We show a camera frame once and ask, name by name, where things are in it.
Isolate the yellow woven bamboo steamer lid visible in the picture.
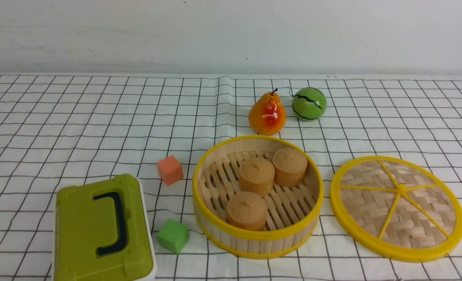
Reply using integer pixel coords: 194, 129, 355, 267
330, 155, 462, 263

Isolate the yellow bamboo steamer basket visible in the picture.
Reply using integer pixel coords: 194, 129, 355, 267
192, 135, 324, 259

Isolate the brown toy bun back left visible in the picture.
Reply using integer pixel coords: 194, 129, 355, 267
238, 157, 275, 197

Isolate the brown toy bun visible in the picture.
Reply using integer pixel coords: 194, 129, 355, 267
226, 192, 267, 231
272, 148, 308, 187
238, 157, 275, 197

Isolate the orange yellow toy pear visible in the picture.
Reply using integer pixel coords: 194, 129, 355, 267
248, 89, 287, 136

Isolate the brown toy bun back right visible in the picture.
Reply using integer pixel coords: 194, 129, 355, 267
272, 148, 308, 187

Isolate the orange foam cube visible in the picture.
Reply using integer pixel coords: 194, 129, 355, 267
156, 155, 183, 186

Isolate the brown toy bun front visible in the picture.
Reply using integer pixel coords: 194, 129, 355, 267
226, 192, 267, 231

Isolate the green toy watermelon ball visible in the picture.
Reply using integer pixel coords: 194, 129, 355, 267
292, 87, 327, 121

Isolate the green foam cube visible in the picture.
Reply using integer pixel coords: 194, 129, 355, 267
157, 219, 190, 254

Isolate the green lidded storage box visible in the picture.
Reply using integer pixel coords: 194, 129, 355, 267
52, 174, 157, 281

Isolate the white black grid tablecloth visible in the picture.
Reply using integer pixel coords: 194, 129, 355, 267
0, 74, 462, 281

